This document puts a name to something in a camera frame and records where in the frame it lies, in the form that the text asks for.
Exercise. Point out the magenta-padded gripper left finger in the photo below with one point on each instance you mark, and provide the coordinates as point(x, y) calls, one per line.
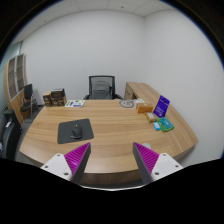
point(56, 164)

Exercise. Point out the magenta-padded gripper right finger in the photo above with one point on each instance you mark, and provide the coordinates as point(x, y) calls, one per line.
point(165, 165)

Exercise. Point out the black computer mouse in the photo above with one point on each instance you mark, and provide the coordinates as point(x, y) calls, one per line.
point(76, 131)

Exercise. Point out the dark grey mouse pad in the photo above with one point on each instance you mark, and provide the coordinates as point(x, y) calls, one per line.
point(65, 135)

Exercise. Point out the white round desk grommet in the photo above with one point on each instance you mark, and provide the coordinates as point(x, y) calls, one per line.
point(146, 146)

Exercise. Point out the small blue pack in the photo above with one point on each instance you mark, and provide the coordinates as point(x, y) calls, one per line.
point(156, 126)

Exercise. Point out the green pack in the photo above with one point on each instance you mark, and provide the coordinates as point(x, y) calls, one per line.
point(166, 124)

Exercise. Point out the small tan box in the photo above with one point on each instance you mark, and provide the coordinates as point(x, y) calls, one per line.
point(151, 117)

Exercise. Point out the black padded armchair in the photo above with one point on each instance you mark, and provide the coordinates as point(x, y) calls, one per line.
point(9, 133)

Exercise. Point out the purple upright package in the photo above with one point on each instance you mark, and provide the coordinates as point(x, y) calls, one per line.
point(161, 106)

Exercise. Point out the orange-brown cardboard box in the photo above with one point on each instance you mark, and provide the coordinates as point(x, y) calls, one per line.
point(144, 108)

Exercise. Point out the large brown cardboard box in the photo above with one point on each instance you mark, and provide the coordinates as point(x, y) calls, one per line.
point(59, 101)

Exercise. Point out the green and white leaflet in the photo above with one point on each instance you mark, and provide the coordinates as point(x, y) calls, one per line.
point(74, 103)

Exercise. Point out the small brown cardboard box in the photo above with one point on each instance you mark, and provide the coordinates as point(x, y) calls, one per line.
point(47, 99)

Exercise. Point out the black box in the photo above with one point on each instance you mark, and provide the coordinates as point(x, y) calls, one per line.
point(57, 93)

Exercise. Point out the black visitor chair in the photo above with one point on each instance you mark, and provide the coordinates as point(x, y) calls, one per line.
point(28, 96)

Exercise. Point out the wooden side desk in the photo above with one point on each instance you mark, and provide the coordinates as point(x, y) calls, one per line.
point(140, 90)

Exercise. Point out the wooden shelf unit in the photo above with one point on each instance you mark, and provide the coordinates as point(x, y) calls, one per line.
point(15, 86)

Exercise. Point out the black mesh office chair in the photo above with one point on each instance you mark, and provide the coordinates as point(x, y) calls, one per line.
point(101, 88)

